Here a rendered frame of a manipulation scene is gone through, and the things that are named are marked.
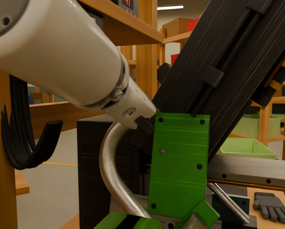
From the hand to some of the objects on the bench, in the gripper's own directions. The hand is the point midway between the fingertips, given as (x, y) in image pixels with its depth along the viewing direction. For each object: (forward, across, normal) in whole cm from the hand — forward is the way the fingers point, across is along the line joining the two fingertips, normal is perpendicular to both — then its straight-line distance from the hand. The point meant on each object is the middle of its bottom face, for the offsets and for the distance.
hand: (137, 108), depth 47 cm
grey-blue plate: (+38, +32, -7) cm, 50 cm away
